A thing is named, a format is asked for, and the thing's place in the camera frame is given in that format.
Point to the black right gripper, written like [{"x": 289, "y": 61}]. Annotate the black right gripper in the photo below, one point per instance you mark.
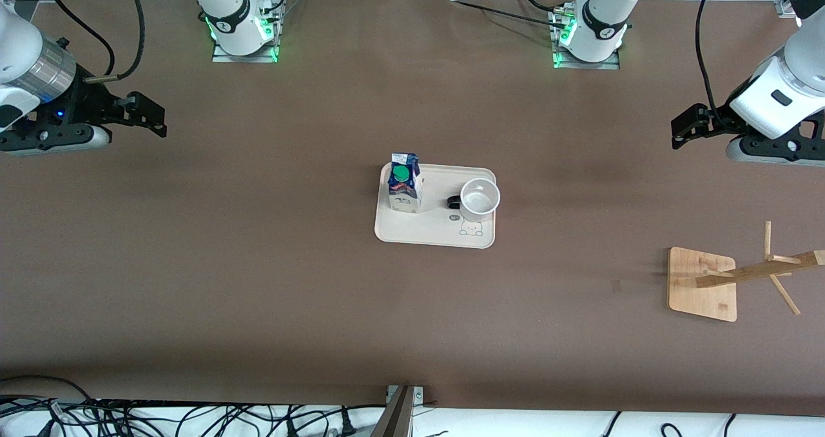
[{"x": 88, "y": 104}]

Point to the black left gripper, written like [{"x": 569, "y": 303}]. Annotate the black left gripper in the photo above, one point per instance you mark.
[{"x": 719, "y": 122}]

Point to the blue white milk carton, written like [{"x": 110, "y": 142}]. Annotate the blue white milk carton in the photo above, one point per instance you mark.
[{"x": 405, "y": 195}]

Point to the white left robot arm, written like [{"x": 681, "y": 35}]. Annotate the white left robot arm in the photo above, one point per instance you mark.
[{"x": 606, "y": 5}]

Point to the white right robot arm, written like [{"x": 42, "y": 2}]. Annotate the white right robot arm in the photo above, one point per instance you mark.
[{"x": 229, "y": 5}]

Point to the wooden cup rack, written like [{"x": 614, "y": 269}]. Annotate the wooden cup rack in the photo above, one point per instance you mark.
[{"x": 702, "y": 289}]

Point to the beige tray with bear print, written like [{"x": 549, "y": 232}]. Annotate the beige tray with bear print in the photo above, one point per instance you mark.
[{"x": 438, "y": 231}]

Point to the aluminium profile bar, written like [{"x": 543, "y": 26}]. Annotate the aluminium profile bar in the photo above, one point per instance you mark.
[{"x": 399, "y": 417}]

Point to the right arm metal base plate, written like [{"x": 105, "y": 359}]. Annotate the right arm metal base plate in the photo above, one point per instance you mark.
[{"x": 245, "y": 58}]

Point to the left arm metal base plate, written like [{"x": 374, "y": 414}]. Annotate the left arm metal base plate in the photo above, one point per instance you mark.
[{"x": 586, "y": 65}]

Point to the grey table corner bracket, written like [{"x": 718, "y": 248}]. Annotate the grey table corner bracket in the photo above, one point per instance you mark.
[{"x": 787, "y": 8}]

